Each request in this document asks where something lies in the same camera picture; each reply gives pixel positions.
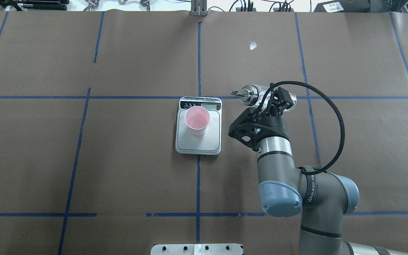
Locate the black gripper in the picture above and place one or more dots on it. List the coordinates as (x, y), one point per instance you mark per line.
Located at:
(274, 126)

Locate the aluminium frame post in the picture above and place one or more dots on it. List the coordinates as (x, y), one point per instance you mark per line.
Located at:
(199, 8)

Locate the pink plastic cup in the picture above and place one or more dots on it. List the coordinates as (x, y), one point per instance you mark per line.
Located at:
(197, 119)

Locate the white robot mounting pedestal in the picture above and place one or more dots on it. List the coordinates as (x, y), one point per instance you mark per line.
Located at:
(198, 249)

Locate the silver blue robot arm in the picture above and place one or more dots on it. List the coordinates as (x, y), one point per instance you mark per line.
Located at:
(286, 190)

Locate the silver digital kitchen scale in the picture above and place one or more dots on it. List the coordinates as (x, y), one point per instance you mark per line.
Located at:
(210, 142)

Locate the black folded tripod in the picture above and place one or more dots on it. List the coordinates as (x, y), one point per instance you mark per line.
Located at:
(36, 4)

